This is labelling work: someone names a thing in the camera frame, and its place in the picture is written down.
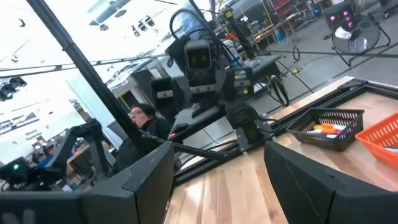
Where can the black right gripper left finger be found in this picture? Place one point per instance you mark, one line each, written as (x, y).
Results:
(140, 193)

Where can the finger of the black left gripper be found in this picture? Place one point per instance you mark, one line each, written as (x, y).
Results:
(164, 102)
(239, 84)

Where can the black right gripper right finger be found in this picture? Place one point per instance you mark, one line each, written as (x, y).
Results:
(298, 193)

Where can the orange cap white marker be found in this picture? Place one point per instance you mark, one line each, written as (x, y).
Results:
(329, 131)
(328, 125)

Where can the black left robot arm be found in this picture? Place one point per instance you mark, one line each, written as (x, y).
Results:
(245, 124)

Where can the person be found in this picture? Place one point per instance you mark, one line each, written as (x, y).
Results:
(152, 127)

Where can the black partition panel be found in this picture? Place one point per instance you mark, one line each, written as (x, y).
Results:
(143, 84)

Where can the black computer mouse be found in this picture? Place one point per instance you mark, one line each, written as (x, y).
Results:
(177, 129)

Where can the black plastic basket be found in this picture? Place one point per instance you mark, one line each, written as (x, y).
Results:
(323, 144)

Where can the orange plastic basket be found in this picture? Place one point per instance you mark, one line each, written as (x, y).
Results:
(379, 137)

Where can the computer tower pink lights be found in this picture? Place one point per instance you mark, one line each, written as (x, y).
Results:
(340, 18)

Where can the black floor fan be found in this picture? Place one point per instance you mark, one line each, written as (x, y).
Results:
(357, 37)

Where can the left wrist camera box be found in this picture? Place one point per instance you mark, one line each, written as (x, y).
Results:
(198, 57)

